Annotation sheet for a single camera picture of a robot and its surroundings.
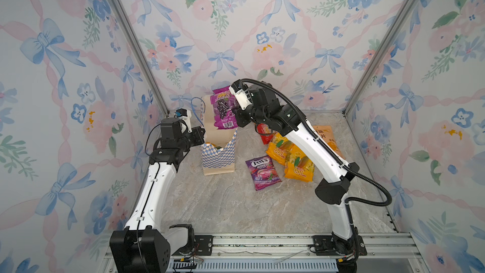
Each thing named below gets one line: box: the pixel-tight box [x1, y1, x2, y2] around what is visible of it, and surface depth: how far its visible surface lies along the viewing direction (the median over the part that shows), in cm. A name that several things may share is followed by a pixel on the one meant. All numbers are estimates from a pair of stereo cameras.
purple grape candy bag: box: [210, 85, 239, 130], surface depth 73 cm
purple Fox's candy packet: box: [245, 155, 282, 191], surface depth 94 cm
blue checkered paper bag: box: [200, 94, 239, 176], surface depth 77 cm
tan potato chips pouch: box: [311, 125, 346, 160], surface depth 110 cm
